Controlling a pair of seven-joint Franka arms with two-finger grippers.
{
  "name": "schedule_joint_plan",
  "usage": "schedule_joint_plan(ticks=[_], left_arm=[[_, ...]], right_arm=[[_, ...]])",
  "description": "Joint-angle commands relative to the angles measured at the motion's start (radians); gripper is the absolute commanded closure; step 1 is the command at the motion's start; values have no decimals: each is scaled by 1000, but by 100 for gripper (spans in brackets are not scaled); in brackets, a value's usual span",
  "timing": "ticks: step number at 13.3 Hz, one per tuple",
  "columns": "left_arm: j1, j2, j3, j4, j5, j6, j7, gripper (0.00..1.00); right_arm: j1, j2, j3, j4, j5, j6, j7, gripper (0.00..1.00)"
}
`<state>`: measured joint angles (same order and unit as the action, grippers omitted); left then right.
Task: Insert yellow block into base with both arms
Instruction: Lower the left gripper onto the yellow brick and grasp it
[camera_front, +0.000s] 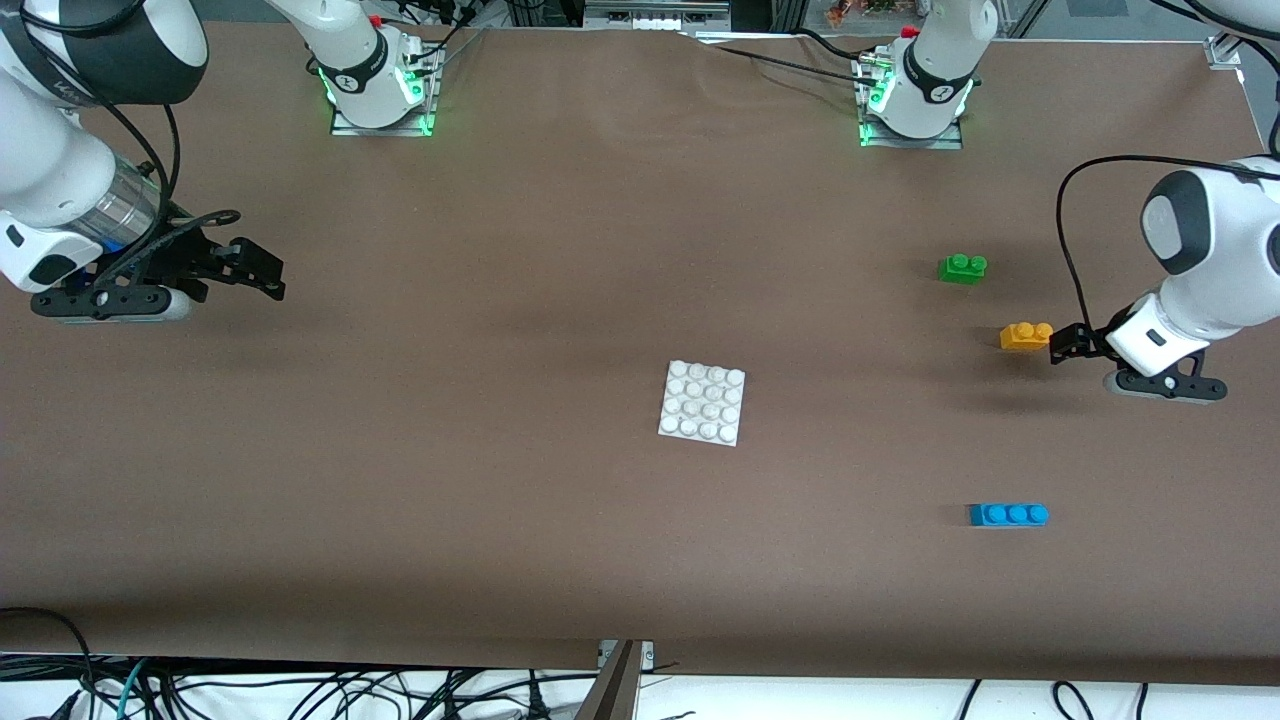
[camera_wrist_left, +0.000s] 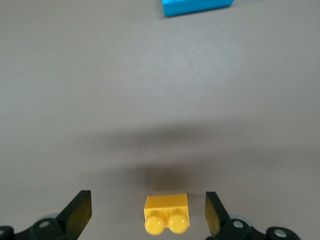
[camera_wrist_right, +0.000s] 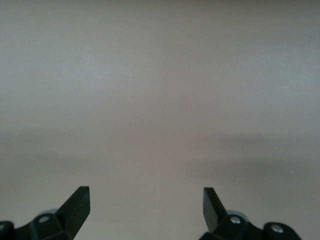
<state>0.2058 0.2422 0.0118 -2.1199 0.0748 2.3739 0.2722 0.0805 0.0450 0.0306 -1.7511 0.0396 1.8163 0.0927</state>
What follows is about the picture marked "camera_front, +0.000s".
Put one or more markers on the aluminium frame profile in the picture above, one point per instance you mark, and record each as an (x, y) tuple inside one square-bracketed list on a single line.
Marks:
[(1222, 52)]

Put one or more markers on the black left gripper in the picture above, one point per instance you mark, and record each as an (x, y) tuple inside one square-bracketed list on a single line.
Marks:
[(1087, 342)]

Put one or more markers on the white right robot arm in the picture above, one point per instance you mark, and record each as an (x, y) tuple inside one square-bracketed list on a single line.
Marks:
[(40, 160)]

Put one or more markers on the yellow two-stud block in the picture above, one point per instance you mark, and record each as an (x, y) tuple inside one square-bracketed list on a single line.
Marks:
[(1025, 338)]

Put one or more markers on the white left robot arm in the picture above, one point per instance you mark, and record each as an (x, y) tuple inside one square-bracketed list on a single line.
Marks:
[(1215, 280)]

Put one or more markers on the white studded base plate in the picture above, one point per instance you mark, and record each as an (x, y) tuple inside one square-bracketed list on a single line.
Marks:
[(700, 405)]

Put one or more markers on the brown table cover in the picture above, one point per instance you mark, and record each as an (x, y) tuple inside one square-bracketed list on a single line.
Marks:
[(640, 250)]

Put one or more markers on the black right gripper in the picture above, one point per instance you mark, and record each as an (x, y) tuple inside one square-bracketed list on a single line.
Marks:
[(188, 260)]

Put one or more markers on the brown metal post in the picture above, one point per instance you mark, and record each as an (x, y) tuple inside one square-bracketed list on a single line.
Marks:
[(615, 690)]

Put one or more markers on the silver table edge bracket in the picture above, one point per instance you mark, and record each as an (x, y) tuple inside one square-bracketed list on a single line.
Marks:
[(604, 650)]

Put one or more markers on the silver power strip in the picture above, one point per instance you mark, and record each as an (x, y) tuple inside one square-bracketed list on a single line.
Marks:
[(650, 18)]

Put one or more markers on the blue three-stud block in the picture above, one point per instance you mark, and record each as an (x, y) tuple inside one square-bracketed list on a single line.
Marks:
[(1008, 516)]

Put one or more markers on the green two-stud block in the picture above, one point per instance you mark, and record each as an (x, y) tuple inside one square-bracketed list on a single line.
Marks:
[(962, 270)]

